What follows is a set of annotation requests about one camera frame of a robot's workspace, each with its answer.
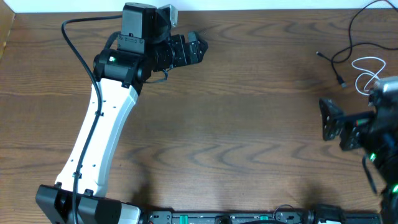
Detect white USB cable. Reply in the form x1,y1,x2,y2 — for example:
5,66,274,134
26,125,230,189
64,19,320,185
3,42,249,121
351,56,387,96

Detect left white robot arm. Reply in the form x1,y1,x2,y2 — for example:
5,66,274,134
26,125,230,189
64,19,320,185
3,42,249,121
35,2,208,224

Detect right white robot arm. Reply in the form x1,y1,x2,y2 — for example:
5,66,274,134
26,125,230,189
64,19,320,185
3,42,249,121
319,98,397,223

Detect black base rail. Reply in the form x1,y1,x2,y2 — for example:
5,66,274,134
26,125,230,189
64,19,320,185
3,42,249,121
138,204,382,224

